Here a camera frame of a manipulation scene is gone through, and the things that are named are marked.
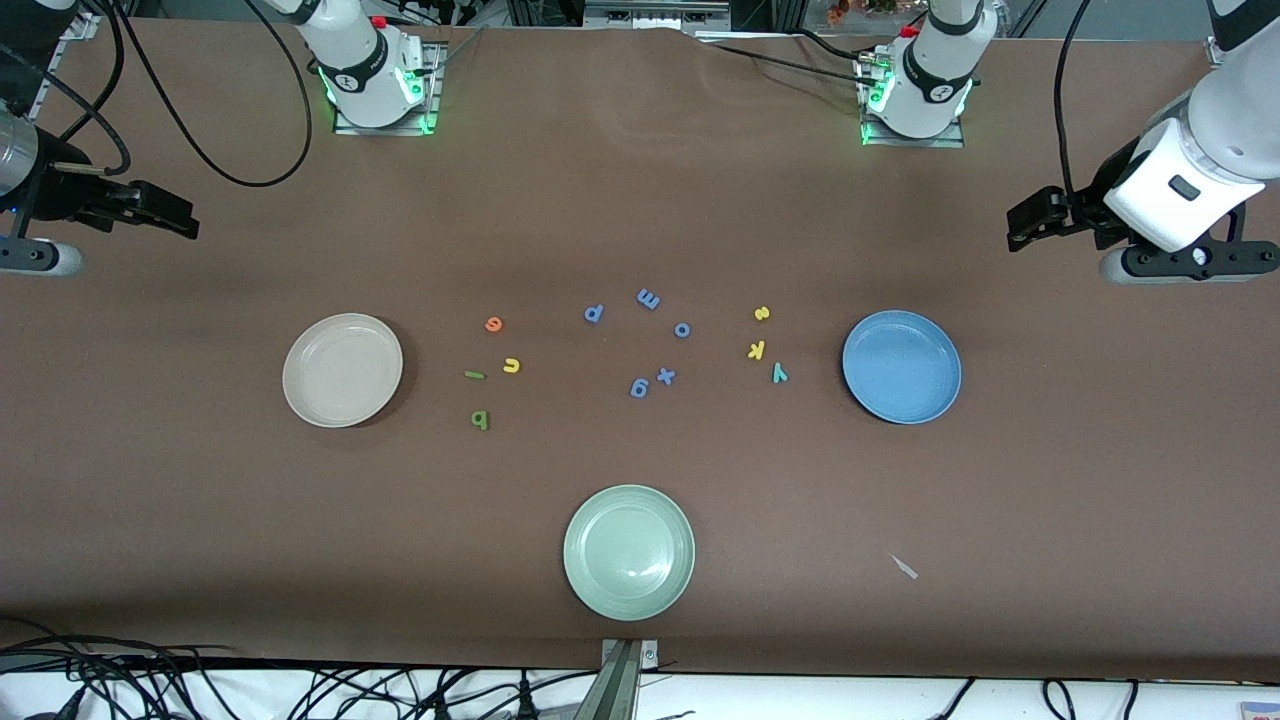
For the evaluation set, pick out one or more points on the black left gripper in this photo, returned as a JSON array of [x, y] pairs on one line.
[[1088, 208]]

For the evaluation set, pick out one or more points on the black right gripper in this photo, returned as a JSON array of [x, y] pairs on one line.
[[62, 196]]

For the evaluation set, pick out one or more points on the yellow foam letter k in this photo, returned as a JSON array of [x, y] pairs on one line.
[[757, 350]]

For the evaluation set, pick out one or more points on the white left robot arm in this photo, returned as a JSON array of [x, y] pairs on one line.
[[1210, 130]]

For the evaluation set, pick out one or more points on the blue round plate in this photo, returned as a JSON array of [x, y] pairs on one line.
[[915, 390]]

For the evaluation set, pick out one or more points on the beige round plate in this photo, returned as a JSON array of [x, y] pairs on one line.
[[340, 375]]

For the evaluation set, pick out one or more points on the orange background object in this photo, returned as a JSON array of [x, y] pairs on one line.
[[838, 12]]

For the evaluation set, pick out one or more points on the small white paper scrap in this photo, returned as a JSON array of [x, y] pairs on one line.
[[905, 568]]

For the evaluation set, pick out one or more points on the brown table cover sheet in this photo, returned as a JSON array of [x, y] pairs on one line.
[[640, 200]]

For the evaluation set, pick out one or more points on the blue foam letter m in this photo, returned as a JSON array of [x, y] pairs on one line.
[[648, 299]]

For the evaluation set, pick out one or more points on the blue foam letter p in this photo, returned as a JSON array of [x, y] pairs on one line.
[[589, 317]]

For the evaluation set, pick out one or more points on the blue foam letter g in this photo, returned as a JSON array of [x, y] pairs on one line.
[[634, 390]]

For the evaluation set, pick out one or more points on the pale green round plate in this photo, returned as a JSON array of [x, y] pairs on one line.
[[630, 555]]

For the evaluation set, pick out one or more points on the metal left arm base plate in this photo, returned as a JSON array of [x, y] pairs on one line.
[[940, 142]]

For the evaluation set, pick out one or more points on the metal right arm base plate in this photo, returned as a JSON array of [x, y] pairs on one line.
[[432, 90]]

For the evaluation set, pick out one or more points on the grey metal frame bar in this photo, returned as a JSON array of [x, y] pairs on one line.
[[650, 15]]

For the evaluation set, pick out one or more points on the grey metal camera bracket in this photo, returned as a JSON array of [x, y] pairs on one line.
[[620, 690]]

